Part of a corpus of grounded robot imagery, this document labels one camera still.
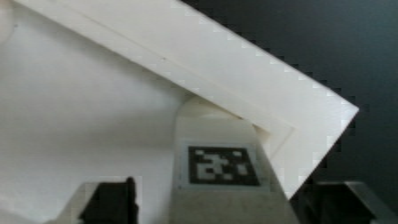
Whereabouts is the white square table top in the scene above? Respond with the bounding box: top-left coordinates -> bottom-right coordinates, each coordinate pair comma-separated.
0,0 -> 357,224

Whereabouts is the white table leg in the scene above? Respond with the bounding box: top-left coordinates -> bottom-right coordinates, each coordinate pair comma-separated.
169,97 -> 300,224

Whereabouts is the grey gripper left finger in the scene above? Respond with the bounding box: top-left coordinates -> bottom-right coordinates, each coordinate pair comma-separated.
48,177 -> 139,224

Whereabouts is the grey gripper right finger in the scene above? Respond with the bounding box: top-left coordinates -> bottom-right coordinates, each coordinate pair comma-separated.
292,181 -> 398,224

